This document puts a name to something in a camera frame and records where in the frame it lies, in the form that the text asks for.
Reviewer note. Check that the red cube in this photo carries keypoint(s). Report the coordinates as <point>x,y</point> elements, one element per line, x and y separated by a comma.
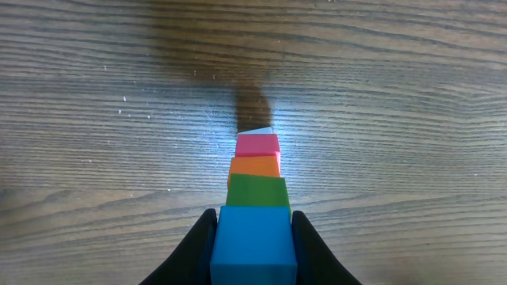
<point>257,144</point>

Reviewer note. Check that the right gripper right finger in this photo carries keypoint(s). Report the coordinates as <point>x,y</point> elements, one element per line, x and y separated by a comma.
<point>317,257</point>

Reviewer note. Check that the blue cube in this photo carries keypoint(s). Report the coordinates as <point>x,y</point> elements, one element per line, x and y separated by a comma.
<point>253,245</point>

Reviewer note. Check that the orange cube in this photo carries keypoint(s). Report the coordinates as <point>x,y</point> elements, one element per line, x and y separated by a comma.
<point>255,166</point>

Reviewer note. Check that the green cube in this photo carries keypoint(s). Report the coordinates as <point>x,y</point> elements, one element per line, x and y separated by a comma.
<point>257,192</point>

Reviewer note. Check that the white cube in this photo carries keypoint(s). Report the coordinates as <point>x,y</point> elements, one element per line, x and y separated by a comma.
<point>259,131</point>

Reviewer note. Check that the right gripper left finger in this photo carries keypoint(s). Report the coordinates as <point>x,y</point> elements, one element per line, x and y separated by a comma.
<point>190,257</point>

